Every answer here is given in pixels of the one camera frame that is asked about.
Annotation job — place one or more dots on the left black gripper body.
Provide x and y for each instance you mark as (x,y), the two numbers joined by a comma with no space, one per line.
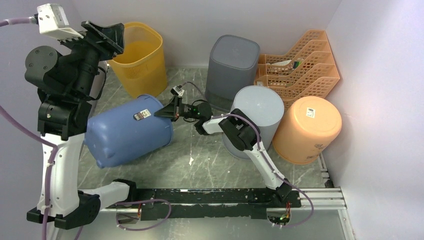
(86,43)

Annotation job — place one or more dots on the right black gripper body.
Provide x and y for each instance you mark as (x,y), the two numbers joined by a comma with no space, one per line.
(181,109)

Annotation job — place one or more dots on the yellow plastic bin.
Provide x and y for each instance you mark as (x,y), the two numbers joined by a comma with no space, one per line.
(141,67)

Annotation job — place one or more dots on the blue plastic bin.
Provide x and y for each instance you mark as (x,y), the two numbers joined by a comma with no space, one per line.
(127,132)

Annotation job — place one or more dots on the grey mesh waste basket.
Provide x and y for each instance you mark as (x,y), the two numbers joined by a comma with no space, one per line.
(232,65)

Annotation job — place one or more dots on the grey smooth plastic bin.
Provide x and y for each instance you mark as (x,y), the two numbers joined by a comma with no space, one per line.
(264,107)

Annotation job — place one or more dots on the orange plastic bin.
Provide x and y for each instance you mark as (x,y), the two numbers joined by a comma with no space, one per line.
(308,126)

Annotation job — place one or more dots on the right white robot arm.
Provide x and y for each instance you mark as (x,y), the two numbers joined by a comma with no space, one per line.
(242,133)

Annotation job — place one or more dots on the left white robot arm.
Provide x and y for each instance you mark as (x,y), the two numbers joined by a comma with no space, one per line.
(64,84)

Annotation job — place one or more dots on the orange plastic file rack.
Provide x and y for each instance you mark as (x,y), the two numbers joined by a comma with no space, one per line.
(307,69)

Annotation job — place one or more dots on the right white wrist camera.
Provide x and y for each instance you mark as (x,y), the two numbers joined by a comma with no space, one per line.
(178,91)

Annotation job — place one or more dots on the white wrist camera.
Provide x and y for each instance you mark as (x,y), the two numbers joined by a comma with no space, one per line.
(178,91)
(53,22)

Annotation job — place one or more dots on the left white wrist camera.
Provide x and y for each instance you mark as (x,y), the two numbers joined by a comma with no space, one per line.
(53,22)

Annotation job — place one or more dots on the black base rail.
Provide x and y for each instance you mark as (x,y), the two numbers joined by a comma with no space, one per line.
(162,209)

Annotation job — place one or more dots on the aluminium frame rail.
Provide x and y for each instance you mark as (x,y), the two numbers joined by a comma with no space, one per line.
(304,199)

